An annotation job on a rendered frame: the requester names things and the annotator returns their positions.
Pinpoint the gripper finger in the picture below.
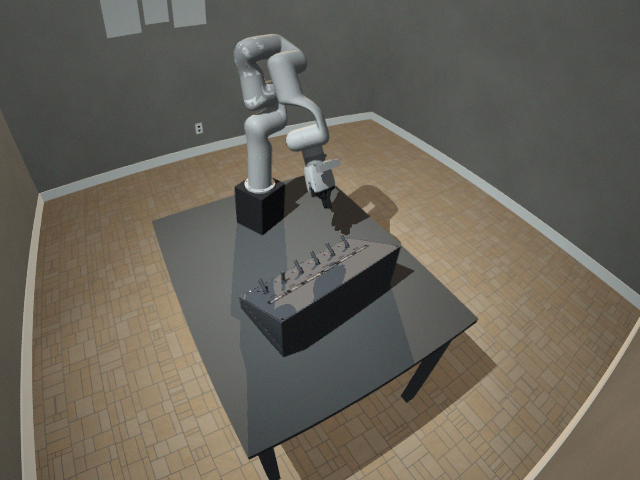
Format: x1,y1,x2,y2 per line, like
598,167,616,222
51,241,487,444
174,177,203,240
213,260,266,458
311,189,330,209
324,186,335,208

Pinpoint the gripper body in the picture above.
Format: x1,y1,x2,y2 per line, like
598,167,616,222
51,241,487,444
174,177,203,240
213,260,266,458
304,165,335,193

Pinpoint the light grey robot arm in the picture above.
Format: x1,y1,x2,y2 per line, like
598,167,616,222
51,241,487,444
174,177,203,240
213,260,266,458
234,34,341,194

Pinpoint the black switch console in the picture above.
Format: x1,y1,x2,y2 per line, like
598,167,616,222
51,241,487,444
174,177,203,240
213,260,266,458
239,235,401,357

